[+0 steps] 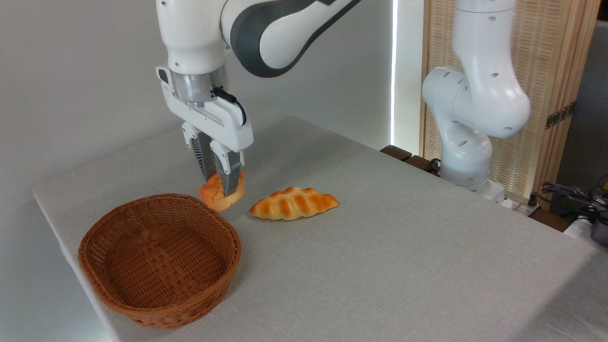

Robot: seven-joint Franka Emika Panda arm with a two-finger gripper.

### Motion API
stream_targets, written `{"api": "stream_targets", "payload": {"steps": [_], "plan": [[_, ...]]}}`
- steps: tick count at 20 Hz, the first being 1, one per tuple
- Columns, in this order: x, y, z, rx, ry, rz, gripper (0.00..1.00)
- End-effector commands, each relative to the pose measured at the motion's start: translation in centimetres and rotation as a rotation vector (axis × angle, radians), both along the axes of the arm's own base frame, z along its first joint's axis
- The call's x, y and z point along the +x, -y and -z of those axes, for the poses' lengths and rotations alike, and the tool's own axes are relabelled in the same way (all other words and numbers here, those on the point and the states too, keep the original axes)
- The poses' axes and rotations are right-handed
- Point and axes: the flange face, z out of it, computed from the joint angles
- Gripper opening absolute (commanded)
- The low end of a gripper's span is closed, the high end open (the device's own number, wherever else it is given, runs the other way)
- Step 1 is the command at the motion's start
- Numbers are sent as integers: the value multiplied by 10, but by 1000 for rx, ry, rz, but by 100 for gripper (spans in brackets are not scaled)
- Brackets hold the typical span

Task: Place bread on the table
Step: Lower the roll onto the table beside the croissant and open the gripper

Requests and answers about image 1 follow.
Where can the brown wicker basket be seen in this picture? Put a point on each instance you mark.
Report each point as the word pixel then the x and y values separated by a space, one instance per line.
pixel 142 289

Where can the round orange bread bun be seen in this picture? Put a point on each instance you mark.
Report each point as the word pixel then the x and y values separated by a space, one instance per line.
pixel 216 195

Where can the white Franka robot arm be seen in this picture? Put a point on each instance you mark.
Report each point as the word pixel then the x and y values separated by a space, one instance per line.
pixel 479 95

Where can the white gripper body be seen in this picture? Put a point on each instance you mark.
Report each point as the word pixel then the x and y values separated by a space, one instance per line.
pixel 223 126

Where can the vertical white light strip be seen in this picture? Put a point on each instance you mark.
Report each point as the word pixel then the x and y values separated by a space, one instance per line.
pixel 396 71

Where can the metal screen hinge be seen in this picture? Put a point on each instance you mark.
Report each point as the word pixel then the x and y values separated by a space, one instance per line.
pixel 560 115

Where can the dark wooden furniture edge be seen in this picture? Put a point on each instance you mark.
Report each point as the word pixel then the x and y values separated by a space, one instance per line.
pixel 396 153

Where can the braided golden bread loaf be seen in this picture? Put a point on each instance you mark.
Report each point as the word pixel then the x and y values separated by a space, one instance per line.
pixel 294 203

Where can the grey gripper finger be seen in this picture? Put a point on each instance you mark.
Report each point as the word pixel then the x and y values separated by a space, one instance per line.
pixel 230 178
pixel 206 159

